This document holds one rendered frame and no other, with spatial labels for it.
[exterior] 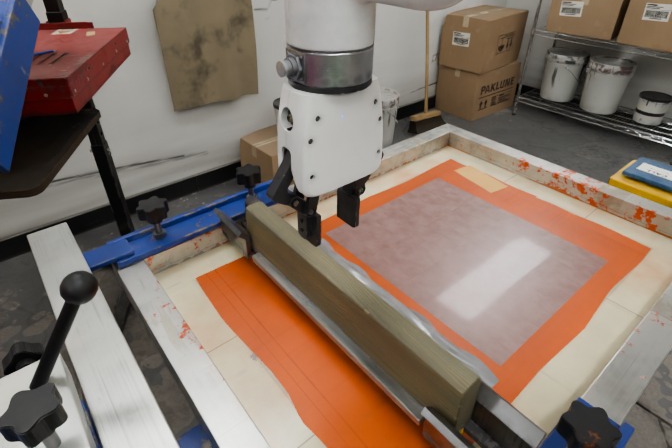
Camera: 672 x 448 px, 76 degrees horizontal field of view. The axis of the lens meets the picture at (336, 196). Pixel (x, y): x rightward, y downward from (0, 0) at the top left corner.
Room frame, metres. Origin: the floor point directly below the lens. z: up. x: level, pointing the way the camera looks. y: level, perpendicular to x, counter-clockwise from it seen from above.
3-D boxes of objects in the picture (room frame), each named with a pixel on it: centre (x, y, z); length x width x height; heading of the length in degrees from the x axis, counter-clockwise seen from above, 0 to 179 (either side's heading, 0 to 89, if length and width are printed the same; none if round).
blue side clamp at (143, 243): (0.57, 0.21, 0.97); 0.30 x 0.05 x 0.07; 130
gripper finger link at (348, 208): (0.41, -0.02, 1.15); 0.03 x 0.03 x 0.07; 40
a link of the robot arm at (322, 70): (0.38, 0.01, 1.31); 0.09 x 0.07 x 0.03; 130
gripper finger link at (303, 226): (0.36, 0.04, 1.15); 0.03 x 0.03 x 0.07; 40
